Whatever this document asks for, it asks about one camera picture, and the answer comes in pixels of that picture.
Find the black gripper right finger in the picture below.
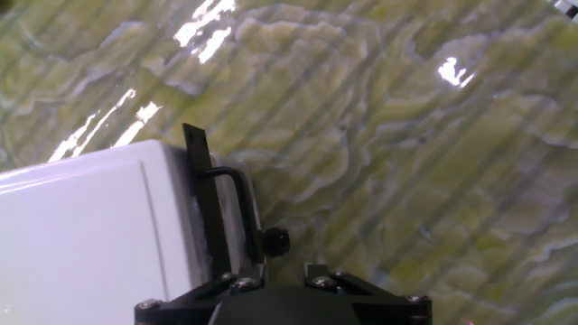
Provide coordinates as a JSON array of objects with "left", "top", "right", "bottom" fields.
[{"left": 304, "top": 264, "right": 433, "bottom": 325}]

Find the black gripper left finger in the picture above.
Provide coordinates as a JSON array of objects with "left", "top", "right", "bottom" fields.
[{"left": 135, "top": 264, "right": 267, "bottom": 325}]

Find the white drawer with black handle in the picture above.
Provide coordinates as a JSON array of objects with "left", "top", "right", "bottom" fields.
[{"left": 162, "top": 122, "right": 293, "bottom": 290}]

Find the white plastic drawer cabinet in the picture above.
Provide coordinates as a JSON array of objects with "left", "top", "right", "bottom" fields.
[{"left": 0, "top": 138, "right": 213, "bottom": 325}]

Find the green marble pattern mat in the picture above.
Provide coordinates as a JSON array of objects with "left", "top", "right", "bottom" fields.
[{"left": 0, "top": 0, "right": 578, "bottom": 325}]

